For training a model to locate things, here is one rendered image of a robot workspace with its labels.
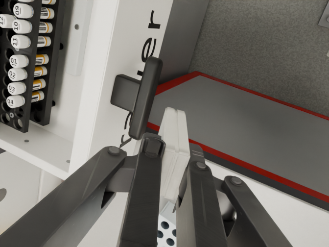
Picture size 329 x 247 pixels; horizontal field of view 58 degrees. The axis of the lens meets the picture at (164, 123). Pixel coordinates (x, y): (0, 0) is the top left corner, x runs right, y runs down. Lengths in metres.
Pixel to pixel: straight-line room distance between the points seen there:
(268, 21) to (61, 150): 0.90
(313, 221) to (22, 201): 0.41
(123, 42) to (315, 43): 0.93
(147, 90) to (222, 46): 0.92
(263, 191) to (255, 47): 0.78
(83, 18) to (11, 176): 0.24
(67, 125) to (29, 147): 0.05
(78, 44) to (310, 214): 0.35
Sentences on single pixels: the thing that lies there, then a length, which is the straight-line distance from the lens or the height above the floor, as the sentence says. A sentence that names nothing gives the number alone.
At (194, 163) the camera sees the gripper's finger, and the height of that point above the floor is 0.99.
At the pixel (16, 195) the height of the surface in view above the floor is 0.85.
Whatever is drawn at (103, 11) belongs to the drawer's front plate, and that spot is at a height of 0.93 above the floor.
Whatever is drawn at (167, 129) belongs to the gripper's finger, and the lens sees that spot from 0.18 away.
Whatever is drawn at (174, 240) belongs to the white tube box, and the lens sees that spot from 0.45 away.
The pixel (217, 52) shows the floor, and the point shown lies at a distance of 1.15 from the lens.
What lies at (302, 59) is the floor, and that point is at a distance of 1.14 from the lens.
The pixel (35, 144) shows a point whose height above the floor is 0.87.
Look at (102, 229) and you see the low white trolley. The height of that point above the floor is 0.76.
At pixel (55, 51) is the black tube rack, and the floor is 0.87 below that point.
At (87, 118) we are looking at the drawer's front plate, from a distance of 0.26.
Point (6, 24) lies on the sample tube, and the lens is 0.33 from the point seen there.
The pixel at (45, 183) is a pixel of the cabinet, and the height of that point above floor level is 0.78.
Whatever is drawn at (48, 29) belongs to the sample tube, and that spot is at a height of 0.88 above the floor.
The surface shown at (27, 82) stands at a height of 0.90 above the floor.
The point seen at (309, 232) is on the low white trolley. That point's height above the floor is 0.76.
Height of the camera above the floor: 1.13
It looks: 64 degrees down
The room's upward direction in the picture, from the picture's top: 126 degrees counter-clockwise
